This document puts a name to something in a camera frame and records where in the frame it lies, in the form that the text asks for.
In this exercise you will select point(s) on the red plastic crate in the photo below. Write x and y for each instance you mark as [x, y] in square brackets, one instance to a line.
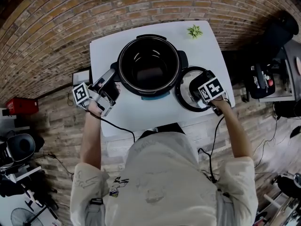
[22, 106]

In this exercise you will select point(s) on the person's beige shirt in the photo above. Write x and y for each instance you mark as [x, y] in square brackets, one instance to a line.
[164, 187]

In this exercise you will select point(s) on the small green potted plant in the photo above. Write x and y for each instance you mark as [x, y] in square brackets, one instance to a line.
[194, 31]

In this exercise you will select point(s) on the black padded swivel chair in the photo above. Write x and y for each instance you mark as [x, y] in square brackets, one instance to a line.
[21, 147]

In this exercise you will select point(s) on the person's black shorts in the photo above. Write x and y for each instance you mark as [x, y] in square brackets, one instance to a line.
[169, 128]

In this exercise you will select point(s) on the white drawer cabinet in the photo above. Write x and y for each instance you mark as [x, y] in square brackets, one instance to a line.
[81, 76]

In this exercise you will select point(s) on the person's right forearm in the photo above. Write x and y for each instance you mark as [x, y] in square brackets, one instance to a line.
[235, 131]

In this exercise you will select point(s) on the black cluttered chair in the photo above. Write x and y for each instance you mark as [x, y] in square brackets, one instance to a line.
[279, 83]

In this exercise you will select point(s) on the person's left forearm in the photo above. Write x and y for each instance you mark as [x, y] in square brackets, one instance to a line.
[90, 140]

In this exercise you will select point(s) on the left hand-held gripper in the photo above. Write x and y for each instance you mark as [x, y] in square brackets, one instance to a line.
[80, 94]

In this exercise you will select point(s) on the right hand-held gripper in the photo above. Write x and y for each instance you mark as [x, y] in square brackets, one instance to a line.
[211, 88]

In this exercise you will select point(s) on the black standing fan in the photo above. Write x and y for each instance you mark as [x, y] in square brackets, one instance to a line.
[23, 218]

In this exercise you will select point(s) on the black steel pressure cooker lid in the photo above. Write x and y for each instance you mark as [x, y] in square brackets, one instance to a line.
[183, 95]

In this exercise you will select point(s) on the electric pressure cooker base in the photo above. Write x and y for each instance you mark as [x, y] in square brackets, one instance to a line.
[150, 62]

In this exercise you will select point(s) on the person's left hand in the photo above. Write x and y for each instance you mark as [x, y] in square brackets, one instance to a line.
[95, 109]

